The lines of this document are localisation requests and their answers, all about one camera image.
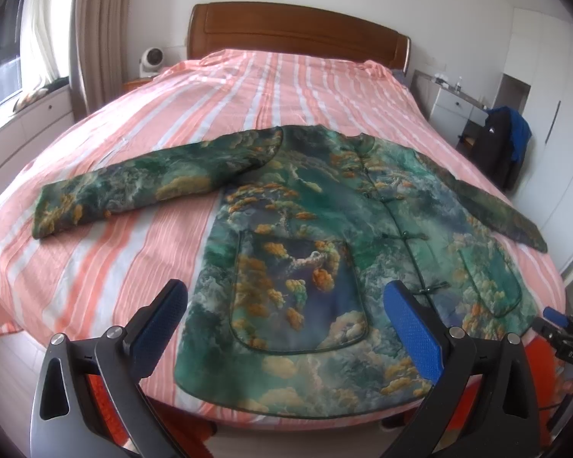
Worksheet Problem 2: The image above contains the person's red clothing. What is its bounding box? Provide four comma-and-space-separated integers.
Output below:
83, 334, 562, 458

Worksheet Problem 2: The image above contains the green printed padded jacket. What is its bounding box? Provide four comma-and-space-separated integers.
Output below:
32, 124, 548, 419

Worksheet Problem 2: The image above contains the white wardrobe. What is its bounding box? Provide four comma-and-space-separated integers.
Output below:
495, 7, 573, 275

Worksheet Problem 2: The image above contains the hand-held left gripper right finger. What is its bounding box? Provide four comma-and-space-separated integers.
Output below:
382, 281, 542, 458

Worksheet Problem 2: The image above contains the wooden nightstand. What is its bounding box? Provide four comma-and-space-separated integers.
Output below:
123, 76, 157, 92

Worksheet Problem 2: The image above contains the white window bench cabinet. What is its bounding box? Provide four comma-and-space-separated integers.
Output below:
0, 81, 78, 194

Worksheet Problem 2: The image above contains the window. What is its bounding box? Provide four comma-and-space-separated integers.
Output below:
0, 0, 40, 115

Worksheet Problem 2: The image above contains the beige curtain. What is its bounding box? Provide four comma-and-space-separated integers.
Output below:
74, 0, 135, 120

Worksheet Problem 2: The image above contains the pink striped bed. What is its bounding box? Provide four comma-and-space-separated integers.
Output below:
0, 48, 567, 427

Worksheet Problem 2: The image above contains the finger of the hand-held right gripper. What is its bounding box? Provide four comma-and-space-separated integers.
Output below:
530, 306, 573, 344

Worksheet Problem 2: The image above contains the wooden bed headboard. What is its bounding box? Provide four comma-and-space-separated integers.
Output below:
187, 2, 413, 74

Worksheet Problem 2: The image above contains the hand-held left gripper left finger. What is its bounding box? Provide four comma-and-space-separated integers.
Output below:
29, 279, 192, 458

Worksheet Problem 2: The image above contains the blue jacket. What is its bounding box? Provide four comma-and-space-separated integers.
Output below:
499, 107, 533, 164

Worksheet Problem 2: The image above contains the small white fan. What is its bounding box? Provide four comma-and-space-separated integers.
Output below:
138, 47, 166, 77

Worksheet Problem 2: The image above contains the white desk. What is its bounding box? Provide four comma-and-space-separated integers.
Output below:
411, 69, 490, 150

